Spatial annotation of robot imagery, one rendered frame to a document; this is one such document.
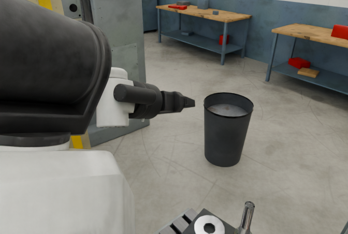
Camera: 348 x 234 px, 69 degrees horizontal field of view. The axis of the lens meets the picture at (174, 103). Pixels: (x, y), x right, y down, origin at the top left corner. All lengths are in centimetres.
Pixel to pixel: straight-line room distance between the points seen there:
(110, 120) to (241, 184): 214
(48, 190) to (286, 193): 247
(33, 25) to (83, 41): 5
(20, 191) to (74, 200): 4
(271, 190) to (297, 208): 25
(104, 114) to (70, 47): 29
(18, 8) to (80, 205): 16
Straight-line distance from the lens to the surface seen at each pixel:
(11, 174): 22
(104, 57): 27
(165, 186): 247
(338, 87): 435
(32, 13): 24
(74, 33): 26
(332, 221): 257
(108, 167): 24
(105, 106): 52
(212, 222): 86
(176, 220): 110
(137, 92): 50
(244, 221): 71
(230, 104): 273
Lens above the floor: 181
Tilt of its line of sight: 29 degrees down
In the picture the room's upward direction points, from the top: straight up
